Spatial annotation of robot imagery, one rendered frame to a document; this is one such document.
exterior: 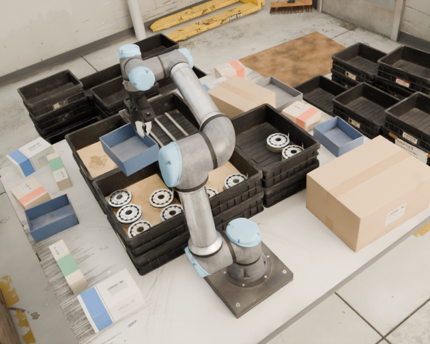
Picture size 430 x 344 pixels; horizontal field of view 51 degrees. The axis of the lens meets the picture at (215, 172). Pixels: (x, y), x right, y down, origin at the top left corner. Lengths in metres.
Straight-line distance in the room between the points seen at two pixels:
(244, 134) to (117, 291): 0.95
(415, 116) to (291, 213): 1.23
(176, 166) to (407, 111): 1.96
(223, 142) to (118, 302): 0.74
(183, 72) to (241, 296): 0.81
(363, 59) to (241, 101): 1.54
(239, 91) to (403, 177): 1.00
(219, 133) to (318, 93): 2.25
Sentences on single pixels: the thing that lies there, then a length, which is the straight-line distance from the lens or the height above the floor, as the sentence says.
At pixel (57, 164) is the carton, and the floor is 0.76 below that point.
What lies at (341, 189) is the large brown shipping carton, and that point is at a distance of 1.80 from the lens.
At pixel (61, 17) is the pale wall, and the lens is 5.03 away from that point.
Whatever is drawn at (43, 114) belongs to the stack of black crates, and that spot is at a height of 0.49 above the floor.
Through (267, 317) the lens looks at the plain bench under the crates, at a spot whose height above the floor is 0.70.
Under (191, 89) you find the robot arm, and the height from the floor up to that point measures 1.42.
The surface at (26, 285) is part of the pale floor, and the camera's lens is 2.98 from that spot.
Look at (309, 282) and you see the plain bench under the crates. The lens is 1.76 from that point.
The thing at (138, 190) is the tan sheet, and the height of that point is 0.83.
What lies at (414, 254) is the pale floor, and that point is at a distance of 2.81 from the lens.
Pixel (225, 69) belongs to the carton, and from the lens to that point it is 2.82.
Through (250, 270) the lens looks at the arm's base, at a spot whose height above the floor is 0.80.
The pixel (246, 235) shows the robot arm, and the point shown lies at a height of 0.97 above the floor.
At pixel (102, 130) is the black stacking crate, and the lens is 2.31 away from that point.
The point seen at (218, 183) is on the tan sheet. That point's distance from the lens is 1.93.
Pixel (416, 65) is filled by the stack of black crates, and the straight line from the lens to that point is 3.41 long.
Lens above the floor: 2.16
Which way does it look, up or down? 42 degrees down
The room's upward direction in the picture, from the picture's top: 9 degrees counter-clockwise
